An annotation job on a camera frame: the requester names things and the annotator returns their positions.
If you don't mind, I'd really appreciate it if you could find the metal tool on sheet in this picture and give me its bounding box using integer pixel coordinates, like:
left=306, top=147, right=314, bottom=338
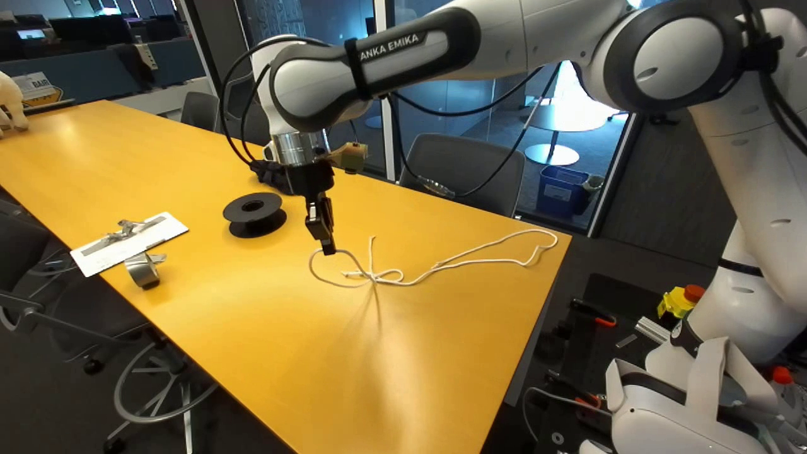
left=85, top=221, right=166, bottom=255

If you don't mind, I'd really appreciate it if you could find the wide grey chair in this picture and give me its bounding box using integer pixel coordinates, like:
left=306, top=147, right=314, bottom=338
left=395, top=131, right=527, bottom=221

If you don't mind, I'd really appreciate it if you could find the black filament spool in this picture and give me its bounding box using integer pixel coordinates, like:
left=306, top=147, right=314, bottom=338
left=219, top=190, right=290, bottom=240

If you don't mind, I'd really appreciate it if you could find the small metal tape roll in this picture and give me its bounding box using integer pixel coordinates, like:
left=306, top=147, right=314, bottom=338
left=123, top=250, right=170, bottom=293

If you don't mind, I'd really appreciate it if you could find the black tool with red handle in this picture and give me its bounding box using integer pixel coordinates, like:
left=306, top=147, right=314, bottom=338
left=577, top=301, right=620, bottom=337

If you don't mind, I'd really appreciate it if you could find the small grey chair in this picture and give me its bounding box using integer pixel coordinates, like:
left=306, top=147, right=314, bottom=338
left=180, top=89, right=225, bottom=135

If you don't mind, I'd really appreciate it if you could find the white round table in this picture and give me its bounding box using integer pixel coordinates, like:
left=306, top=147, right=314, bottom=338
left=525, top=139, right=583, bottom=170

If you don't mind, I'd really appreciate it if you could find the labelled cardboard box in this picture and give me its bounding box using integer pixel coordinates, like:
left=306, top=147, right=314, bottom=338
left=11, top=71, right=65, bottom=111

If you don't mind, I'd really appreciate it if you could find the chair base with white ring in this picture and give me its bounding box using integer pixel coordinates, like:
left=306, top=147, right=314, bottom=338
left=103, top=332, right=221, bottom=454

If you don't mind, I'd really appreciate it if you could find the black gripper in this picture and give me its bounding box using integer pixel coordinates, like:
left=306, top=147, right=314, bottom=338
left=281, top=158, right=340, bottom=258

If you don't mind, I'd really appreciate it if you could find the black office chair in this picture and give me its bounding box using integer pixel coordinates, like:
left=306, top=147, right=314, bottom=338
left=0, top=199, right=116, bottom=378

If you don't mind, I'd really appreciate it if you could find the white VR headset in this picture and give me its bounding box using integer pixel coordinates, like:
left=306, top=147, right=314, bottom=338
left=602, top=337, right=779, bottom=454

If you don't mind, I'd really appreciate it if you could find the white rope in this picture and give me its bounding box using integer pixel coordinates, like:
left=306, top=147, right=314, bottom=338
left=306, top=235, right=409, bottom=291
left=355, top=226, right=562, bottom=291

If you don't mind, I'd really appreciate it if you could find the yellow red emergency stop button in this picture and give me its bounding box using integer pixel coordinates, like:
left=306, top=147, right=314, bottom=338
left=656, top=282, right=709, bottom=323

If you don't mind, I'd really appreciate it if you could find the white plush toy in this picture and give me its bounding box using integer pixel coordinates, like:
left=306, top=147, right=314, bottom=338
left=0, top=71, right=34, bottom=136

